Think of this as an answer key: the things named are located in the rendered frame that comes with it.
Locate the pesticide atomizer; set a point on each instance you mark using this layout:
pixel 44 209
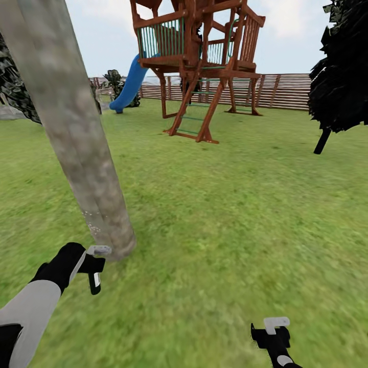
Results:
pixel 94 282

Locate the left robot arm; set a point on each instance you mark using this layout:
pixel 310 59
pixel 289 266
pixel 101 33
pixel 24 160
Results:
pixel 24 319

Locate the bush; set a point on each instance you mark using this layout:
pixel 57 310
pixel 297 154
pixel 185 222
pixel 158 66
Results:
pixel 117 91
pixel 112 79
pixel 13 87

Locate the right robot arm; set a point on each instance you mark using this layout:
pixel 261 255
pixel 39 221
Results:
pixel 275 339

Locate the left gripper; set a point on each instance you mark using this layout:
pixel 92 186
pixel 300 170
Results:
pixel 95 265

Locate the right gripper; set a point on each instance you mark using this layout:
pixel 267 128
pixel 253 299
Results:
pixel 264 340

